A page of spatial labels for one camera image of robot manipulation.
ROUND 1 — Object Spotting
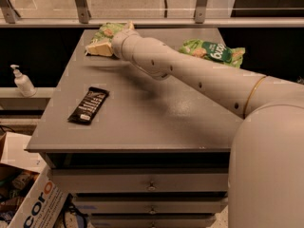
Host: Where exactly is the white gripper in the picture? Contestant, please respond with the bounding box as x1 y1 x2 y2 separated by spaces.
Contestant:
85 21 141 60

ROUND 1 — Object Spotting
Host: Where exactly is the green jalapeno chip bag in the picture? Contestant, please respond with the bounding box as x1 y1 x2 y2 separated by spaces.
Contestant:
88 23 126 45

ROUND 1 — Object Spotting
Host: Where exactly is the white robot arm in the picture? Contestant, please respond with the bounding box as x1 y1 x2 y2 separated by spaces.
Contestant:
85 22 304 228

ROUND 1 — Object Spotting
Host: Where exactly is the green rice cracker bag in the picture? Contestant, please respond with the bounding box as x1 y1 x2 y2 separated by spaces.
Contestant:
179 39 245 68

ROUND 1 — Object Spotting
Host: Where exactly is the black candy bar wrapper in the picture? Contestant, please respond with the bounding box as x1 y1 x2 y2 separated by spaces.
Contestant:
67 86 109 124

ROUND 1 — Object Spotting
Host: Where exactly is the white pump dispenser bottle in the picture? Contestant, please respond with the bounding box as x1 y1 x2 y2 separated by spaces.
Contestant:
10 65 36 97

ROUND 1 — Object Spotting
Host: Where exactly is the grey drawer cabinet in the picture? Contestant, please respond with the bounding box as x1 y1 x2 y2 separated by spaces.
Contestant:
27 29 241 228

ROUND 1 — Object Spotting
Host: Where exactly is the white cardboard box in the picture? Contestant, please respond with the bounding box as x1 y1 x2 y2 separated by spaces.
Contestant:
0 132 67 228

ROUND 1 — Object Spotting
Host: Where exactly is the grey metal railing frame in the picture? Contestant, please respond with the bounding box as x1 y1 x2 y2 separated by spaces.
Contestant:
0 0 304 28

